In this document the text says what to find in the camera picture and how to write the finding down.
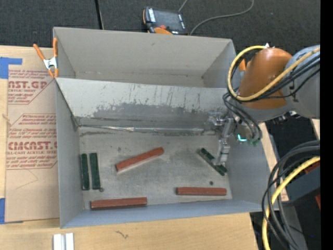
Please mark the dark green block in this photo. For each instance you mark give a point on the dark green block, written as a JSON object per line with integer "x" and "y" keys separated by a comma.
{"x": 206, "y": 155}
{"x": 95, "y": 170}
{"x": 85, "y": 172}

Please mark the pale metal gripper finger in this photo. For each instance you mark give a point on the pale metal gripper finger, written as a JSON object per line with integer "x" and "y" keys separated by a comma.
{"x": 226, "y": 151}
{"x": 220, "y": 152}

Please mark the red-brown flat block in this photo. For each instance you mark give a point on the red-brown flat block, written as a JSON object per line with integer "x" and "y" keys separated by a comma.
{"x": 200, "y": 191}
{"x": 139, "y": 159}
{"x": 118, "y": 203}

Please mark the brown cardboard board red print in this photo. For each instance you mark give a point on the brown cardboard board red print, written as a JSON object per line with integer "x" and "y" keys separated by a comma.
{"x": 31, "y": 186}

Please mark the grey metal bin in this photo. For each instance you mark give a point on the grey metal bin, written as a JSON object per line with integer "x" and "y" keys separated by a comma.
{"x": 156, "y": 165}

